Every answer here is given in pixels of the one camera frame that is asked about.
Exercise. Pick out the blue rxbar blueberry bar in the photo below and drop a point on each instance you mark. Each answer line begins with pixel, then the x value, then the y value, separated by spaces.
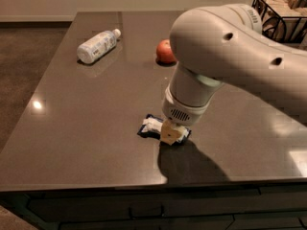
pixel 151 127

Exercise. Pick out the napkins in basket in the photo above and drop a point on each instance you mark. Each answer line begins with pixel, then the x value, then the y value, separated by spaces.
pixel 288 7

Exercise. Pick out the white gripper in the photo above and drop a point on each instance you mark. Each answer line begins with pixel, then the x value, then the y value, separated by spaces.
pixel 181 113

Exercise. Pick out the red apple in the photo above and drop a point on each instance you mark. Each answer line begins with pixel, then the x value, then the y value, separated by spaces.
pixel 164 53

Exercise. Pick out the white plastic bottle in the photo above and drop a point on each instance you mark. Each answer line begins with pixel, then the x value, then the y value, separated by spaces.
pixel 97 46

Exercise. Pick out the black wire basket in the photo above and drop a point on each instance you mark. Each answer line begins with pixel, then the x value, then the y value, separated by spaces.
pixel 282 29

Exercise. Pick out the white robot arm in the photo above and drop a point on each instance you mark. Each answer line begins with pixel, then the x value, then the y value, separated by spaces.
pixel 218 45

